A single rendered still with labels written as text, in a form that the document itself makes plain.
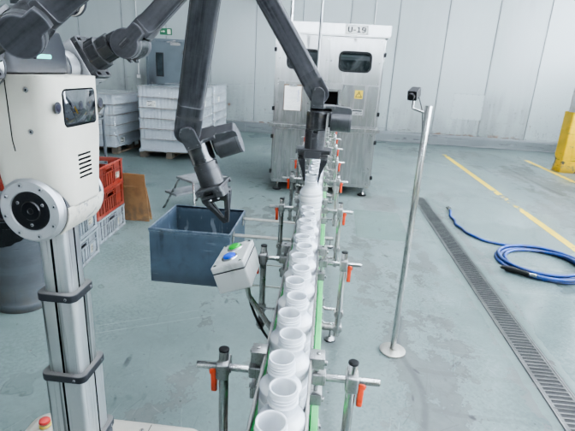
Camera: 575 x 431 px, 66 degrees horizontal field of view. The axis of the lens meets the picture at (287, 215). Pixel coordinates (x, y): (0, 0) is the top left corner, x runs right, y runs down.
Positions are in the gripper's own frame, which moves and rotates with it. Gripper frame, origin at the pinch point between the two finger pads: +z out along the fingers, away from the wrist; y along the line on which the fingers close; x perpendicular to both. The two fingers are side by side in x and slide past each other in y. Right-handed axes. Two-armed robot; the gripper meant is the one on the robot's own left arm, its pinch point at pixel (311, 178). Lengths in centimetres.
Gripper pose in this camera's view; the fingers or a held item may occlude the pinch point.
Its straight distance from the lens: 132.0
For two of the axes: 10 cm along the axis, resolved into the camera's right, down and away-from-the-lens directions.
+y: -9.9, -0.9, 0.7
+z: -0.7, 9.5, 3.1
